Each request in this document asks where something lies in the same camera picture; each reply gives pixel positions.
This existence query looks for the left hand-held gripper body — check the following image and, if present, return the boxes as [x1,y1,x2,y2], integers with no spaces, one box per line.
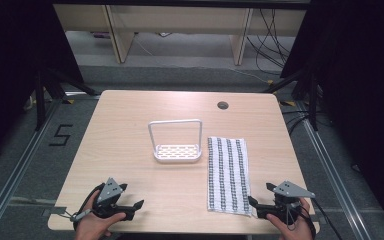
[91,177,136,222]

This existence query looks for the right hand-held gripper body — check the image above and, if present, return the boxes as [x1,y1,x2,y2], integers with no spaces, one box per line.
[256,180,317,226]

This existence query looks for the striped white grey towel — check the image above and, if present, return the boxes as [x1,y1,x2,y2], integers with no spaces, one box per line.
[207,135,253,218]

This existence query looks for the white rack with perforated tray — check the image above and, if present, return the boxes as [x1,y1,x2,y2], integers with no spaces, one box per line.
[147,118,204,164]

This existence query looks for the person's left hand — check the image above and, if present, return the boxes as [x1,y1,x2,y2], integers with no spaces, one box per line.
[74,190,127,240]

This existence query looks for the person's right hand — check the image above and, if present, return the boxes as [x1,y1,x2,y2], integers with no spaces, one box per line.
[265,197,315,240]

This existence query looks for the black metal stand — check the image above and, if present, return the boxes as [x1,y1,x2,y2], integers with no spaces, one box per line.
[34,66,98,132]
[263,66,322,132]

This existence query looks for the black curtain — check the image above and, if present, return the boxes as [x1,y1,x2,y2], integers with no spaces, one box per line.
[0,0,85,169]
[279,0,384,233]

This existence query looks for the beige wooden desk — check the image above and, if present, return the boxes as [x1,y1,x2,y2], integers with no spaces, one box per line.
[53,3,308,66]

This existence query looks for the black cable with grey plug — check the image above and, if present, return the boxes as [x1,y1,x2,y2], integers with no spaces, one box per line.
[63,182,105,232]

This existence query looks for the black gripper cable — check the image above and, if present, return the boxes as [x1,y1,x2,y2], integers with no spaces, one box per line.
[300,197,344,240]

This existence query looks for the aluminium floor rail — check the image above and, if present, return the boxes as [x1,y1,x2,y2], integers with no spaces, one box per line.
[0,98,62,240]
[298,101,372,240]

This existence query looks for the black floor cables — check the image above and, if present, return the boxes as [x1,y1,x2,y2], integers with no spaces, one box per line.
[280,109,315,136]

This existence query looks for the white floor cable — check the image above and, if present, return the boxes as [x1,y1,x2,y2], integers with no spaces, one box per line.
[227,67,275,85]

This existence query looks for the bundle of black hanging cables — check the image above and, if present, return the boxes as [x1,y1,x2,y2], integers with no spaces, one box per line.
[245,7,296,75]

